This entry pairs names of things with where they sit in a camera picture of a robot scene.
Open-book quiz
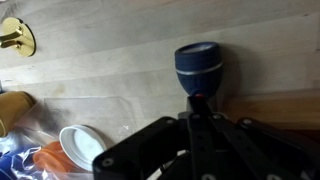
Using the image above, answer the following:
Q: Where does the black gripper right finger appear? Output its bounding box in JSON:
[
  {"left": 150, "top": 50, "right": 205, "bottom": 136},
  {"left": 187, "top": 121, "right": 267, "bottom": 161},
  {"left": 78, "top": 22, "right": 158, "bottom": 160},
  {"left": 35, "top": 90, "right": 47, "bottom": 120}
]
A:
[{"left": 198, "top": 96, "right": 320, "bottom": 180}]

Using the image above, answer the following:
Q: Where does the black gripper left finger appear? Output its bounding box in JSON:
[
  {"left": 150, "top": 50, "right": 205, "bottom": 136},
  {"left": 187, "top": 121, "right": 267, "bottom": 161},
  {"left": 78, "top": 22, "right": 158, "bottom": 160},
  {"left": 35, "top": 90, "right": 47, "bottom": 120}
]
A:
[{"left": 93, "top": 96, "right": 219, "bottom": 180}]

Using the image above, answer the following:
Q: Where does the wooden spice tray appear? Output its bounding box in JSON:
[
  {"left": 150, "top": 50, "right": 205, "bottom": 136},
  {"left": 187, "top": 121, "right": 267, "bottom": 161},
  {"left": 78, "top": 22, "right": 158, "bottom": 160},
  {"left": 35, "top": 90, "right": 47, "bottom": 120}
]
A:
[{"left": 216, "top": 88, "right": 320, "bottom": 131}]

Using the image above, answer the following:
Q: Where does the white round jar lid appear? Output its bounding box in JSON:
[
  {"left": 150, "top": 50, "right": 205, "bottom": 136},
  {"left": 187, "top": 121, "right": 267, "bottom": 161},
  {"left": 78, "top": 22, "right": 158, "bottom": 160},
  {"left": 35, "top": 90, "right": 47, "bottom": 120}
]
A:
[{"left": 58, "top": 124, "right": 108, "bottom": 173}]

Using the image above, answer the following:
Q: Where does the clear plastic zip bag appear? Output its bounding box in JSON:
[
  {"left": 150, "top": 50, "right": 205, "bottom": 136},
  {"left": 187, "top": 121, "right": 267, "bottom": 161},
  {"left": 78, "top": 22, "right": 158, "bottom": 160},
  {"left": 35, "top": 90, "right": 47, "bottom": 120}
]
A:
[{"left": 0, "top": 96, "right": 138, "bottom": 180}]

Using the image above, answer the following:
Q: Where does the gold metal cup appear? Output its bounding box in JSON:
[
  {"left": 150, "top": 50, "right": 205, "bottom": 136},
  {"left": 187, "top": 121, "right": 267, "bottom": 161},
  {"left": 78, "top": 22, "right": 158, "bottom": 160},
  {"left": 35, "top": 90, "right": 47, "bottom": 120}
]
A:
[{"left": 0, "top": 90, "right": 36, "bottom": 138}]

